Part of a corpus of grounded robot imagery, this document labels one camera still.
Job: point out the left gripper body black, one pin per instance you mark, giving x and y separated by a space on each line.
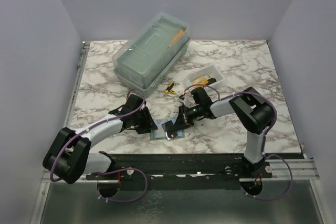
138 123

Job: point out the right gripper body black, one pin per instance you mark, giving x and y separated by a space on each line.
195 113

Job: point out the white card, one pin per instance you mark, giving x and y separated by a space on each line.
160 132

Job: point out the black VIP card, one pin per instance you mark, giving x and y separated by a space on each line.
170 131

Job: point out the green leather card holder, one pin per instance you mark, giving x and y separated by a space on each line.
181 133

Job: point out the white card tray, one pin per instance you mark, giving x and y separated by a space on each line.
209 75

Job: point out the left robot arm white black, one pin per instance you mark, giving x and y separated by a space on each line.
69 156

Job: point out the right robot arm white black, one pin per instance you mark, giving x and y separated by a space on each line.
256 113

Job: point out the yellow black small screwdriver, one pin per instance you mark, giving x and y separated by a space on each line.
169 88

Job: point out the clear plastic storage box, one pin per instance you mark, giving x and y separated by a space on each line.
145 60

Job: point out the orange tool inside box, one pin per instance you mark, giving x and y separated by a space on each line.
180 33

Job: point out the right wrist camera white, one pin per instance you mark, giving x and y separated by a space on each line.
184 101

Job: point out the black front mounting rail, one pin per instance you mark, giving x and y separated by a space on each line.
187 171

